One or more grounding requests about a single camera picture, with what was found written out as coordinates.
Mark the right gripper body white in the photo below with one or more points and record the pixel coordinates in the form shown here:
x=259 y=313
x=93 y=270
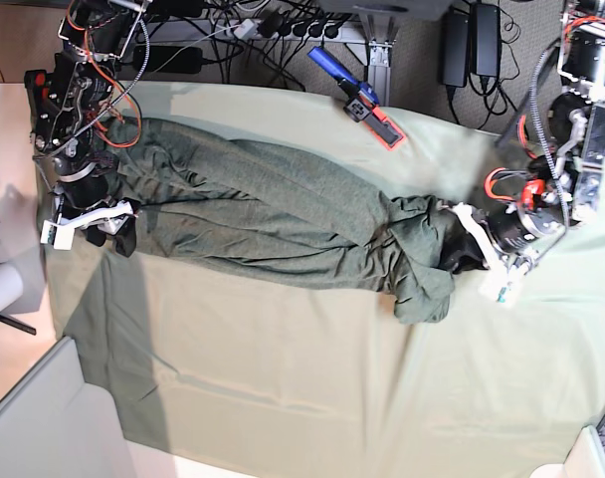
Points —
x=59 y=231

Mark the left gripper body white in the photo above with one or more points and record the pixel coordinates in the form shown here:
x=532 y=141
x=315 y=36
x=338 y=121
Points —
x=505 y=270

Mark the green T-shirt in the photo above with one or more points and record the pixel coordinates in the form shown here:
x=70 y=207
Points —
x=280 y=214

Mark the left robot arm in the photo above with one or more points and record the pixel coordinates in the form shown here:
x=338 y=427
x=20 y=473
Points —
x=560 y=125

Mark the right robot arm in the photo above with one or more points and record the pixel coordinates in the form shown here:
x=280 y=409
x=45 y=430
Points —
x=71 y=148

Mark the white cylindrical cup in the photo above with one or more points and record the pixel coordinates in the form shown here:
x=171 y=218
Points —
x=11 y=286

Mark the black stick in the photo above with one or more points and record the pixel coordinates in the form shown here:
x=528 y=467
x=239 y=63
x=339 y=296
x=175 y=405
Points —
x=18 y=325

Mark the orange black corner clamp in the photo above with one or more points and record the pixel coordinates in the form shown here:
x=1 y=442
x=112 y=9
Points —
x=35 y=82

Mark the light green table cloth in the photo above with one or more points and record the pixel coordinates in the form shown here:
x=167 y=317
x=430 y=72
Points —
x=276 y=381

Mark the blue orange bar clamp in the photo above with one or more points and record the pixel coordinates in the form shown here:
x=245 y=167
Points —
x=362 y=104

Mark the black flat power brick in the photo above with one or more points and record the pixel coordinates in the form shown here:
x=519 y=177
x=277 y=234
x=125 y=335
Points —
x=174 y=60

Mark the white bin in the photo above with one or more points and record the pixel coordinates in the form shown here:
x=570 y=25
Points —
x=55 y=424

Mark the left black power adapter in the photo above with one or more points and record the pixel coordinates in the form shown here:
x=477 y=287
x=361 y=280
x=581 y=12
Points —
x=455 y=50

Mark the black power adapter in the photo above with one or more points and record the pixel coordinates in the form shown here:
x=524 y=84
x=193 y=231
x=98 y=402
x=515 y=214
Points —
x=486 y=39
x=455 y=50

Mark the right black power adapter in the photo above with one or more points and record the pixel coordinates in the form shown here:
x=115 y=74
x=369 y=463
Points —
x=486 y=39

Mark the white power strip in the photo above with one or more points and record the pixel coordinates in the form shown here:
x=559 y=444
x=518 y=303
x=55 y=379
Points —
x=317 y=30

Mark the aluminium frame post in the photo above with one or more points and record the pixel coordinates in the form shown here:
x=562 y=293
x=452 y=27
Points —
x=380 y=32

